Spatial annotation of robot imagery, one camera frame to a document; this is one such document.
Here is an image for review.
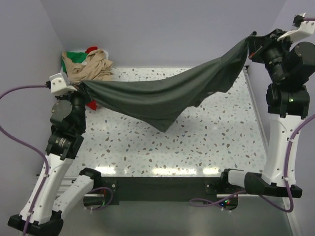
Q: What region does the aluminium frame rail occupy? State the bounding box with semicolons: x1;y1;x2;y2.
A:
57;169;104;199

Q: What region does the beige t shirt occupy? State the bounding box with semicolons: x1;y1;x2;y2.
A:
62;49;113;82

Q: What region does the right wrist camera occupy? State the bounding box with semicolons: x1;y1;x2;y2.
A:
277;13;315;43

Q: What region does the dark grey t shirt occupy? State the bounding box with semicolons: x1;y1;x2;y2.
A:
80;38;249;132

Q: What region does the red t shirt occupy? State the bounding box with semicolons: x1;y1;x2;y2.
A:
85;46;99;111

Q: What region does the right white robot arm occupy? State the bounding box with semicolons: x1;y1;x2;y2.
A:
219;26;315;198

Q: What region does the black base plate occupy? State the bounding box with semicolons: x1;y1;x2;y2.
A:
82;176;249;211

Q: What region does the green t shirt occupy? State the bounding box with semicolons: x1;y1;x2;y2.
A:
61;52;88;73

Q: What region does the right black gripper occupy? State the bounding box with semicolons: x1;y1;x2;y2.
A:
247;28;295;82

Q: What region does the white plastic basket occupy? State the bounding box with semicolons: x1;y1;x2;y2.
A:
100;50;109;60

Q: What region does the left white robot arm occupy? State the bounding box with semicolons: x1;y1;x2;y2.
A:
8;82;102;236

